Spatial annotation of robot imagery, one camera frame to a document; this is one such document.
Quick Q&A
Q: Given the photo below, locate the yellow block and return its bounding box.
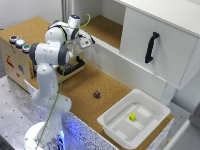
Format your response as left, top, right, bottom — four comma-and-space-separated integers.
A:
128, 113, 138, 122

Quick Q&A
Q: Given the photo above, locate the red button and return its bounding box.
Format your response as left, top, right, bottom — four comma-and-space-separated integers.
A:
8, 34, 19, 44

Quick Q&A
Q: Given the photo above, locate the white cabinet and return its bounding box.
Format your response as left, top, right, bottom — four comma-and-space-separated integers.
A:
61, 0, 200, 108

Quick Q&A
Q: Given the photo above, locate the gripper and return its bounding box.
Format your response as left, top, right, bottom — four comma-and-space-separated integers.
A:
73, 34, 96, 52

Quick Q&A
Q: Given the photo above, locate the black drawer handle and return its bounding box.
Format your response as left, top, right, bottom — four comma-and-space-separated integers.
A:
56, 55, 86, 77

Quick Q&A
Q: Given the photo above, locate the green button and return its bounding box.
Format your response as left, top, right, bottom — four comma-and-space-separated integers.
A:
21, 43, 32, 54

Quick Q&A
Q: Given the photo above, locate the blue button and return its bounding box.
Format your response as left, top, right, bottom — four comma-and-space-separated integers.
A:
15, 38, 26, 48

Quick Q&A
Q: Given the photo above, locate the green cable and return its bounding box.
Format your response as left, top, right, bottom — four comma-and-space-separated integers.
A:
34, 13, 92, 150

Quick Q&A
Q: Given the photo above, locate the black door handle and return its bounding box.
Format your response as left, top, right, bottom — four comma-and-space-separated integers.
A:
144, 31, 161, 65

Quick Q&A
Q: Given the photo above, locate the white sliding door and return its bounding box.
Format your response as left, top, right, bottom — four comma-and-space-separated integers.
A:
118, 6, 200, 91

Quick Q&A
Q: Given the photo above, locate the wooden drawer box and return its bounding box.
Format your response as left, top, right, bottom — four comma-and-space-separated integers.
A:
0, 16, 86, 92

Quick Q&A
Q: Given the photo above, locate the purple block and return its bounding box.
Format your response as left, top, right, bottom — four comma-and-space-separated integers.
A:
93, 90, 101, 99

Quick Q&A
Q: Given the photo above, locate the white plastic box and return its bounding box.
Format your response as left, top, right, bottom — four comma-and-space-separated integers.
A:
96, 88, 172, 150

